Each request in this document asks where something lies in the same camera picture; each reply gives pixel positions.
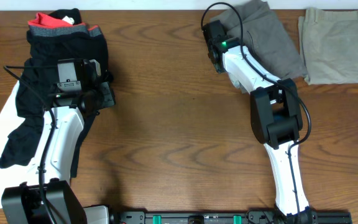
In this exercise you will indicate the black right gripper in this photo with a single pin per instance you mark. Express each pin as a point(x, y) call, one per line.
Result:
point(219, 70)

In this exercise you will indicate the white garment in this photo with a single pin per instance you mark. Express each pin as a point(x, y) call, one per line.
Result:
point(61, 149)

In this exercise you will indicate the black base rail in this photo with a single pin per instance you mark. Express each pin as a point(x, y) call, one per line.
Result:
point(308, 216)

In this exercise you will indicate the folded khaki shorts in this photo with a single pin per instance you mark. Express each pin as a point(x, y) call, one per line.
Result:
point(329, 46)

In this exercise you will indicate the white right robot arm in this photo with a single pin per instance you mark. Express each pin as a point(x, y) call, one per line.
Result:
point(275, 115)

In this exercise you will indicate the grey cargo shorts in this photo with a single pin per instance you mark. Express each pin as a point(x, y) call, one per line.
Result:
point(265, 37)

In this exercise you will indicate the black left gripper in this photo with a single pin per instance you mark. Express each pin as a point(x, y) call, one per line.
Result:
point(109, 99)

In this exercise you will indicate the black garment with red waistband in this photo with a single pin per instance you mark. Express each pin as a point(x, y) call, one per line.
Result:
point(52, 37)

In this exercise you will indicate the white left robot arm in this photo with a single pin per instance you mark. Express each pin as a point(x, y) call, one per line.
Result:
point(40, 191)

